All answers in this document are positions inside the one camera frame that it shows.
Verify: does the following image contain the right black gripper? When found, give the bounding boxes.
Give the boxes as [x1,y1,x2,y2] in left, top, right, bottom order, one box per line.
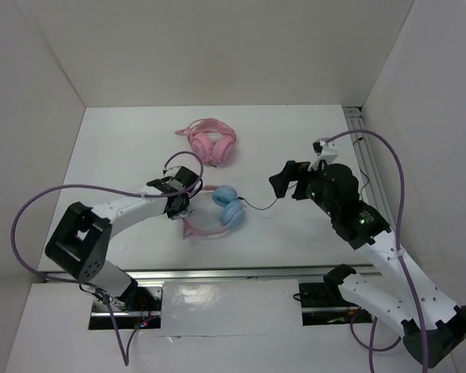
[269,158,338,217]

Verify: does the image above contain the pink blue cat-ear headphones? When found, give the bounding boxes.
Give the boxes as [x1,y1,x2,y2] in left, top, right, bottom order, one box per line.
[182,185,245,239]

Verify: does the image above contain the thin black headphone cable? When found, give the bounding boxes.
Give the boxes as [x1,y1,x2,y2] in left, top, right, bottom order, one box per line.
[238,139,368,211]

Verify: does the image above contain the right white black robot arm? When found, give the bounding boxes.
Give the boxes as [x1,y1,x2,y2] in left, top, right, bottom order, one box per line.
[269,161,466,368]

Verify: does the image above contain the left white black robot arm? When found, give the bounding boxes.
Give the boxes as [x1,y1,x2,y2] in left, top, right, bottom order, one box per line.
[45,166,200,311]

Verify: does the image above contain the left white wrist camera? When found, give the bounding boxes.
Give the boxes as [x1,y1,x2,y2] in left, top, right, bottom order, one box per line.
[163,166,183,178]

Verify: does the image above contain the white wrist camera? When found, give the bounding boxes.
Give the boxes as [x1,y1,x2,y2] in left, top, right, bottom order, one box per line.
[308,138,339,171]
[163,166,183,178]

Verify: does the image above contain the pink headphones with wrapped cable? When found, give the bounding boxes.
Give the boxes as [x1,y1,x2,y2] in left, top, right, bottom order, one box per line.
[175,118,237,166]

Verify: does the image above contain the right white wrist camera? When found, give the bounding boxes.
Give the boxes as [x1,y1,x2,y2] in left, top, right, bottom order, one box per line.
[308,138,339,171]

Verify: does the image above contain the aluminium rail right edge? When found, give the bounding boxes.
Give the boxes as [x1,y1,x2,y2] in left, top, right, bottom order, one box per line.
[343,105,402,242]

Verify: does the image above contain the aluminium rail front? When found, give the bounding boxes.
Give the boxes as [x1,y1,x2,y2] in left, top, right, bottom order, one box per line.
[42,264,381,284]

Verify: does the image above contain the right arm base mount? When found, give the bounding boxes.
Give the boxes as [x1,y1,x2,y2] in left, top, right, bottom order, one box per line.
[293,282,372,326]

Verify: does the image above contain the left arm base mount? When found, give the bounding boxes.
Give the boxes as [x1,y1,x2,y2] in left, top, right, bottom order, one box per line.
[88,284,163,330]

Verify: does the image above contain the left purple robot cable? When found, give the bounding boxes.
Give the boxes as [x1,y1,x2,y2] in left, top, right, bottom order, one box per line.
[14,152,203,367]

